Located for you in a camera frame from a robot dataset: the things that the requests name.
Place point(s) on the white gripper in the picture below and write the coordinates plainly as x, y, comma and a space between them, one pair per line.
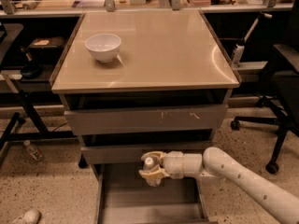
173, 164

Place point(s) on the plastic bottle with white cap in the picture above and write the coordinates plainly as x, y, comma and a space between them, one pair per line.
151, 164

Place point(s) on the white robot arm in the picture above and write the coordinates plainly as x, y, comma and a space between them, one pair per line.
215, 163

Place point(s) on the grey open bottom drawer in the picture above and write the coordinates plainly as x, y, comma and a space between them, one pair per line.
124, 197

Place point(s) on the grey top drawer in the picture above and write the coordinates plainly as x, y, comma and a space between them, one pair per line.
145, 119

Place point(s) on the grey middle drawer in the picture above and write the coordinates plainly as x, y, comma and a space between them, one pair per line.
133, 153

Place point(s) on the grey drawer cabinet with counter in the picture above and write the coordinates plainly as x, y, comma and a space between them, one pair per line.
167, 58

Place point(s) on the plastic bottle on floor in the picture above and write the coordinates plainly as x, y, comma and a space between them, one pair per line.
33, 151

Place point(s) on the white spray bottle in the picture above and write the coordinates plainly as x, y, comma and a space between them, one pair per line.
238, 51

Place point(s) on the white ceramic bowl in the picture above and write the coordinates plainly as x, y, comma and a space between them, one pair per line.
103, 47

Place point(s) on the white sneaker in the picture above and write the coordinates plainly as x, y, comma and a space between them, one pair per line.
30, 217

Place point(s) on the black office chair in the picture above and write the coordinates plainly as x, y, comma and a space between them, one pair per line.
281, 75

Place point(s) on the black joystick device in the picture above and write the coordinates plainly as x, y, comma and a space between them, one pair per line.
32, 69

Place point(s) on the black box on shelf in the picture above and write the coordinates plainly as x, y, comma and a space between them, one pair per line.
47, 48

